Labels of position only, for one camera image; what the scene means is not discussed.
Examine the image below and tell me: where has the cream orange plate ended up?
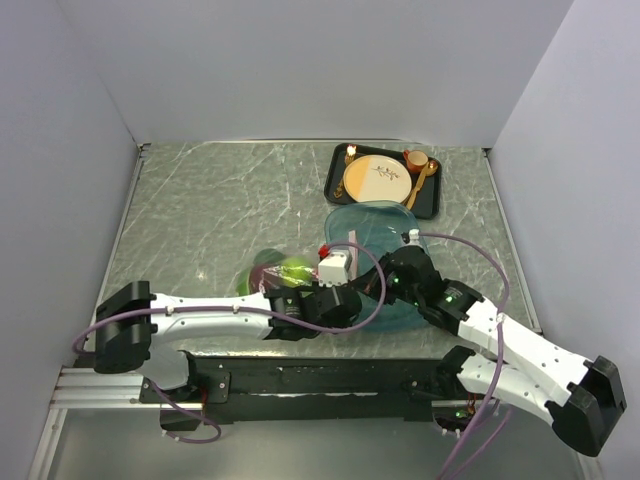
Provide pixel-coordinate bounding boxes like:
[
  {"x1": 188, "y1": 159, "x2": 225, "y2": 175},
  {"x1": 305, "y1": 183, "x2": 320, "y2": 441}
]
[{"x1": 344, "y1": 155, "x2": 412, "y2": 203}]

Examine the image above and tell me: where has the clear zip top bag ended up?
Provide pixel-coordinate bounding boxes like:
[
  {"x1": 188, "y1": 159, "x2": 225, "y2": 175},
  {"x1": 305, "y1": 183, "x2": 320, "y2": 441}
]
[{"x1": 235, "y1": 247, "x2": 323, "y2": 296}]

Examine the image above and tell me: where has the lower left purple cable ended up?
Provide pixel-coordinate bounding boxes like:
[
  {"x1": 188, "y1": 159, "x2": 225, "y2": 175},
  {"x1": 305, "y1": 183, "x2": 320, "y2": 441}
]
[{"x1": 144, "y1": 379, "x2": 224, "y2": 445}]

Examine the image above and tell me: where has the gold fork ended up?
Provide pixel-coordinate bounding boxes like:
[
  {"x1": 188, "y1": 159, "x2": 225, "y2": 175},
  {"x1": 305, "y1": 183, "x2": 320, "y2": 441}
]
[{"x1": 333, "y1": 148, "x2": 356, "y2": 199}]

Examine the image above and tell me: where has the green lime toy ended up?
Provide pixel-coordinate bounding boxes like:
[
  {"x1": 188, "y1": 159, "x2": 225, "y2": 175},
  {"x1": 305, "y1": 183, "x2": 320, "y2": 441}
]
[{"x1": 236, "y1": 248, "x2": 283, "y2": 296}]

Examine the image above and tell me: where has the gold spoon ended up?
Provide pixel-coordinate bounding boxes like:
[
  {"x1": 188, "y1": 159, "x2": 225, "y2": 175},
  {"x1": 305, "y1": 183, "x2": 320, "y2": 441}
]
[{"x1": 405, "y1": 160, "x2": 439, "y2": 210}]

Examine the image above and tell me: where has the green apple toy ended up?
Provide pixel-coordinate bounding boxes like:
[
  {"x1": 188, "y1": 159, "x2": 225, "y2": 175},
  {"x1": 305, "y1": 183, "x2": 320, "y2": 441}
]
[{"x1": 280, "y1": 257, "x2": 314, "y2": 287}]

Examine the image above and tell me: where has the teal plastic food container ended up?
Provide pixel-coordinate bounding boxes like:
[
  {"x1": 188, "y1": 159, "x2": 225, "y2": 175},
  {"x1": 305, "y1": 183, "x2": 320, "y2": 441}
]
[{"x1": 324, "y1": 201, "x2": 426, "y2": 333}]

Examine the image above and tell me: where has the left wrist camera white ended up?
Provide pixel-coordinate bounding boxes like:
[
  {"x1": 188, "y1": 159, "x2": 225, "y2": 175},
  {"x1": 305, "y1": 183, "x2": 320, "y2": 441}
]
[{"x1": 317, "y1": 246, "x2": 353, "y2": 287}]

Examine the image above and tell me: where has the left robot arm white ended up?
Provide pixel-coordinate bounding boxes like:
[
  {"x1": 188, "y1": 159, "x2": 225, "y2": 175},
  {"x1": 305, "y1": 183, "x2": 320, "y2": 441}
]
[{"x1": 94, "y1": 281, "x2": 362, "y2": 402}]

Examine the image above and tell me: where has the red apple toy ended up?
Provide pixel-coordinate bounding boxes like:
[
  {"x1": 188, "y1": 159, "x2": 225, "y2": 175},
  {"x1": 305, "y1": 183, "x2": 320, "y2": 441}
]
[{"x1": 256, "y1": 266, "x2": 283, "y2": 292}]

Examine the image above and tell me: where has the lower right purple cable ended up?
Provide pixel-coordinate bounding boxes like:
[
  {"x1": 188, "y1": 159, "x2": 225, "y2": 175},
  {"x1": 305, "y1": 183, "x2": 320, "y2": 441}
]
[{"x1": 434, "y1": 394, "x2": 501, "y2": 441}]

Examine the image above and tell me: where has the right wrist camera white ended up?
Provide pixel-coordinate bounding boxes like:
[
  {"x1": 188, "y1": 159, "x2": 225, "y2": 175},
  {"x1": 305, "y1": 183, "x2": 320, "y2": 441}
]
[{"x1": 401, "y1": 229, "x2": 422, "y2": 247}]

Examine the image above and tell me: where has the black base frame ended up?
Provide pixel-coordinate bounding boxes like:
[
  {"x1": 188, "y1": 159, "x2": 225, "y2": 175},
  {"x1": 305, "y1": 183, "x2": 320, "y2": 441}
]
[{"x1": 166, "y1": 354, "x2": 471, "y2": 424}]

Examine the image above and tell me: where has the black serving tray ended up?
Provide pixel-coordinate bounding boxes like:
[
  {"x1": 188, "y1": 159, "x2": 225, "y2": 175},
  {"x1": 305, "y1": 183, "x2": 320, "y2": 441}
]
[{"x1": 324, "y1": 143, "x2": 442, "y2": 220}]

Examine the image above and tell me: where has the orange small cup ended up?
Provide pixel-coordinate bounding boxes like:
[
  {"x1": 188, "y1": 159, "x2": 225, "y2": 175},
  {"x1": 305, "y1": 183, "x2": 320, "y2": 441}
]
[{"x1": 403, "y1": 150, "x2": 429, "y2": 174}]

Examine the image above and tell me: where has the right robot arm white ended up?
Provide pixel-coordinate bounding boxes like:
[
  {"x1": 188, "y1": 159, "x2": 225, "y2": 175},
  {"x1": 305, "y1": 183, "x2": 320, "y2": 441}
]
[{"x1": 350, "y1": 245, "x2": 627, "y2": 457}]

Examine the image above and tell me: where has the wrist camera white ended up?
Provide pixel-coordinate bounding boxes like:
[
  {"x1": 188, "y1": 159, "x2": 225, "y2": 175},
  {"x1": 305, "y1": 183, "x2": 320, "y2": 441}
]
[
  {"x1": 401, "y1": 229, "x2": 422, "y2": 247},
  {"x1": 317, "y1": 246, "x2": 353, "y2": 287}
]

